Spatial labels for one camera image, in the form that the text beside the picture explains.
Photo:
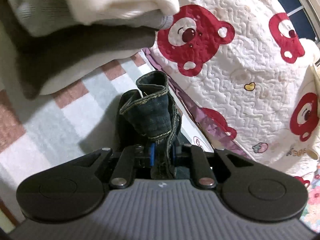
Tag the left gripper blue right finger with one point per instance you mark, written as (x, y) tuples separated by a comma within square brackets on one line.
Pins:
[(178, 150)]

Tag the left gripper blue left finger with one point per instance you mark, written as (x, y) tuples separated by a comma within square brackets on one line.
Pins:
[(152, 154)]

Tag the dark denim jeans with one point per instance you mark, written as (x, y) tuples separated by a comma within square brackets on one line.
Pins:
[(149, 115)]

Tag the white quilt with red bears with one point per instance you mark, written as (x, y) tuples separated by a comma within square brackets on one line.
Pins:
[(249, 80)]

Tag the dark grey folded garment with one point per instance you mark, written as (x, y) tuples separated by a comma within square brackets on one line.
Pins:
[(70, 52)]

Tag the cream folded garment bottom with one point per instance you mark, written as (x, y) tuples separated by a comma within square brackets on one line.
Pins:
[(70, 72)]

